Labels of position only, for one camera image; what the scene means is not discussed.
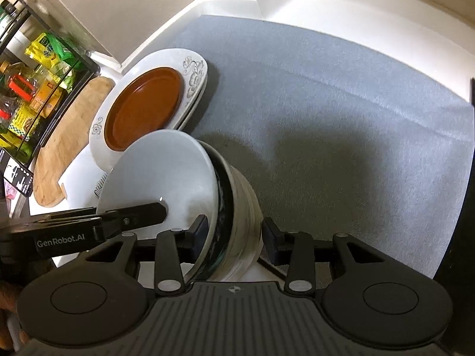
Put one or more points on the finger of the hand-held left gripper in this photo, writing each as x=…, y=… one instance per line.
x=141, y=217
x=78, y=215

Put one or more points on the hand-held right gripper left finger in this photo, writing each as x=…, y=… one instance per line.
x=199, y=230

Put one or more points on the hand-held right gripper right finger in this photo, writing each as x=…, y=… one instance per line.
x=270, y=239

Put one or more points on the white bowl with blue pattern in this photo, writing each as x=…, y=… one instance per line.
x=163, y=178

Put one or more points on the brown round plate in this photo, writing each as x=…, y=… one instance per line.
x=144, y=107

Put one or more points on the person's left hand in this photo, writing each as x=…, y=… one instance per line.
x=9, y=304

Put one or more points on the wooden cutting board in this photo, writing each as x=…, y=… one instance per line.
x=70, y=144

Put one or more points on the black printed box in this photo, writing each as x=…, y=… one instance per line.
x=16, y=176

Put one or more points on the yellow box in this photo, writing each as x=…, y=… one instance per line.
x=48, y=96

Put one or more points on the grey printed mat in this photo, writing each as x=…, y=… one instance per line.
x=315, y=118

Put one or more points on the clear oil bottle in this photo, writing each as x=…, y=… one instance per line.
x=15, y=72

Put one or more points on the yellow green snack packet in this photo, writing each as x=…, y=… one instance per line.
x=42, y=53

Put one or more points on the black glass gas stove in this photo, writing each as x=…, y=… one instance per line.
x=460, y=193

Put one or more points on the dark bottle with green cap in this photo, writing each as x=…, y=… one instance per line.
x=5, y=18

